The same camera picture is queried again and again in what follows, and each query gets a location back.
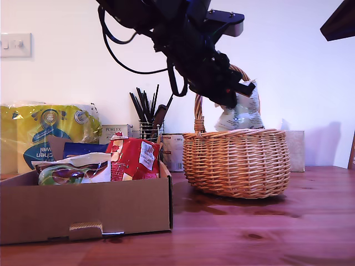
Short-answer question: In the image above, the white printed egg bag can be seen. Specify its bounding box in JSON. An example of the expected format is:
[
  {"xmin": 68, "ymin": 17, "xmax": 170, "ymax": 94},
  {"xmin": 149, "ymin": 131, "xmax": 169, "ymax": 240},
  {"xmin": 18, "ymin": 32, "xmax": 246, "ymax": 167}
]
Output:
[{"xmin": 214, "ymin": 79, "xmax": 266, "ymax": 132}]

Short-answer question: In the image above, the woven wicker basket with handle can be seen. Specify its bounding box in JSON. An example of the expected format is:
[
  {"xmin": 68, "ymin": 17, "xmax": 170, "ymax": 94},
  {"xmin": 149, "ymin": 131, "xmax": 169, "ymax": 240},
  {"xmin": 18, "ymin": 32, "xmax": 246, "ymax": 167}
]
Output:
[{"xmin": 181, "ymin": 64, "xmax": 291, "ymax": 200}]

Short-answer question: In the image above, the red mini bunnies bag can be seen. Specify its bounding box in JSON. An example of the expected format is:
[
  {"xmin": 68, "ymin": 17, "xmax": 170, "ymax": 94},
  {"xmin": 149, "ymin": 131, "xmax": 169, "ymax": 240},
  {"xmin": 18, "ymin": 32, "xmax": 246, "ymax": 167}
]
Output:
[{"xmin": 105, "ymin": 132, "xmax": 161, "ymax": 182}]

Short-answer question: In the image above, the blue Terry's mini eggs bag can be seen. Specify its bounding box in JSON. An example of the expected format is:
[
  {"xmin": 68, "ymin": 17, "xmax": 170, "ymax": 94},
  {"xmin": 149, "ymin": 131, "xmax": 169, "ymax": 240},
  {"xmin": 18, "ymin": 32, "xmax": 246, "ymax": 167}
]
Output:
[{"xmin": 63, "ymin": 142, "xmax": 109, "ymax": 159}]

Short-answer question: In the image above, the brown cardboard box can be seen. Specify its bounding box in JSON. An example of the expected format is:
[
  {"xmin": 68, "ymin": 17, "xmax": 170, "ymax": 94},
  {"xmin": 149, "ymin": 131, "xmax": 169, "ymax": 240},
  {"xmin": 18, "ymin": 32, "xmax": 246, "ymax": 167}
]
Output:
[{"xmin": 0, "ymin": 135, "xmax": 174, "ymax": 246}]

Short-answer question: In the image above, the green and brown egg bag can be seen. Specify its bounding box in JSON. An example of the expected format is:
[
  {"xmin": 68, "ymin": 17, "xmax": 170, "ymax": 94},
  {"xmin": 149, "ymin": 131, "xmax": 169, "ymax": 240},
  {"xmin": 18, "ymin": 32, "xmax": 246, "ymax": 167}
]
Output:
[{"xmin": 31, "ymin": 152, "xmax": 112, "ymax": 185}]

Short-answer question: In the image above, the beige tissue box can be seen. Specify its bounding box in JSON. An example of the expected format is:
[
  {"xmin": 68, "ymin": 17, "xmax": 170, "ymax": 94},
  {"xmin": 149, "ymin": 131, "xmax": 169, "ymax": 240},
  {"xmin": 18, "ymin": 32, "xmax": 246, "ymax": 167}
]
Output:
[{"xmin": 280, "ymin": 119, "xmax": 306, "ymax": 173}]

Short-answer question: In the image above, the black chopstick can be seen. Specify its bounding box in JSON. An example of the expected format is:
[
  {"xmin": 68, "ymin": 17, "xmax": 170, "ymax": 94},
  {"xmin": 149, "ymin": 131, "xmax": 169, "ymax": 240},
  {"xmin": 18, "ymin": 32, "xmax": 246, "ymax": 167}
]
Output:
[
  {"xmin": 135, "ymin": 87, "xmax": 153, "ymax": 124},
  {"xmin": 149, "ymin": 93, "xmax": 156, "ymax": 122},
  {"xmin": 152, "ymin": 84, "xmax": 160, "ymax": 122},
  {"xmin": 141, "ymin": 90, "xmax": 152, "ymax": 122},
  {"xmin": 162, "ymin": 94, "xmax": 174, "ymax": 116},
  {"xmin": 129, "ymin": 93, "xmax": 146, "ymax": 124}
]

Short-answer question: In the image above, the dark brown utensil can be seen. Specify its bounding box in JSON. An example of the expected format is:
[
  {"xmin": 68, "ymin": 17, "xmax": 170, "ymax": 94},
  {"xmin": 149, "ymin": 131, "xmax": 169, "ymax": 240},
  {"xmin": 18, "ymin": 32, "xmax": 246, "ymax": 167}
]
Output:
[{"xmin": 152, "ymin": 104, "xmax": 168, "ymax": 131}]

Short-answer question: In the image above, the white labelled tin can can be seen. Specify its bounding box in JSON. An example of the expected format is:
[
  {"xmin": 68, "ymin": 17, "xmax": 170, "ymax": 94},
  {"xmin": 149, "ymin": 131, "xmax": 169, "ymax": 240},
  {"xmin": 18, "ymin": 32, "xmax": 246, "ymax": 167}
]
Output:
[{"xmin": 161, "ymin": 132, "xmax": 184, "ymax": 172}]

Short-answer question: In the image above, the cream Porlex tin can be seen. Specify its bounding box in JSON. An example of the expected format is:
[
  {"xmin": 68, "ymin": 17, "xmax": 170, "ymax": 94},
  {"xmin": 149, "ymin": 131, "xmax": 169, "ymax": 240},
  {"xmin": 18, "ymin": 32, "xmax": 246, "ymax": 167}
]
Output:
[{"xmin": 100, "ymin": 124, "xmax": 134, "ymax": 145}]

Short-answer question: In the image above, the yellow kitchen towel pack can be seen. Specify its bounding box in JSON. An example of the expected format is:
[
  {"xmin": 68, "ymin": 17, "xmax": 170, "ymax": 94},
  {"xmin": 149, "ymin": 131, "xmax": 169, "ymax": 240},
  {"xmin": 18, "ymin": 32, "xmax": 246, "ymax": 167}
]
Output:
[{"xmin": 0, "ymin": 101, "xmax": 103, "ymax": 176}]

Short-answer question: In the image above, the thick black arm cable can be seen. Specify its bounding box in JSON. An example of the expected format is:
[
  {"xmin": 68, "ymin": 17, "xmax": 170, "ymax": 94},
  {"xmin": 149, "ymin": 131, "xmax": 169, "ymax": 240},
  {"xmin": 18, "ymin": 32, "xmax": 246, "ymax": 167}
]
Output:
[{"xmin": 167, "ymin": 58, "xmax": 189, "ymax": 98}]

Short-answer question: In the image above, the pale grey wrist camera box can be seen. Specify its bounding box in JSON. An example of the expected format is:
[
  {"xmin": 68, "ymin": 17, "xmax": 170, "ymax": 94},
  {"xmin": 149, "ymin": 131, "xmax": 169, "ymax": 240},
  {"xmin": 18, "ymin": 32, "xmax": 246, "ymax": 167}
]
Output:
[{"xmin": 204, "ymin": 9, "xmax": 245, "ymax": 37}]

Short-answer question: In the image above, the wire utensil holder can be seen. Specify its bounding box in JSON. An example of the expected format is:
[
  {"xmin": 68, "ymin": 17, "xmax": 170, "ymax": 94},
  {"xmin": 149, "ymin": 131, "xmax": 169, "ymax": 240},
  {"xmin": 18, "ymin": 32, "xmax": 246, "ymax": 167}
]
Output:
[{"xmin": 131, "ymin": 119, "xmax": 166, "ymax": 141}]

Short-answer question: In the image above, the brown wooden chair frame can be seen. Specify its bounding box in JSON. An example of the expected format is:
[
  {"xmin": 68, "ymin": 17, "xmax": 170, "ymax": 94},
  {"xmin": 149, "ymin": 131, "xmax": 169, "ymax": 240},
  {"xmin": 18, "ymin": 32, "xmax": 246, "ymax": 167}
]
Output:
[{"xmin": 347, "ymin": 132, "xmax": 355, "ymax": 170}]

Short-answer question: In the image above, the white wall light switch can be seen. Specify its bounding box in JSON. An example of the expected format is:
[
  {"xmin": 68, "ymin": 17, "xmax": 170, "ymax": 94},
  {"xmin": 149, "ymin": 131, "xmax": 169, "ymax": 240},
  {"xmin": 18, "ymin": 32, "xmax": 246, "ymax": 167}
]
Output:
[{"xmin": 0, "ymin": 33, "xmax": 33, "ymax": 59}]

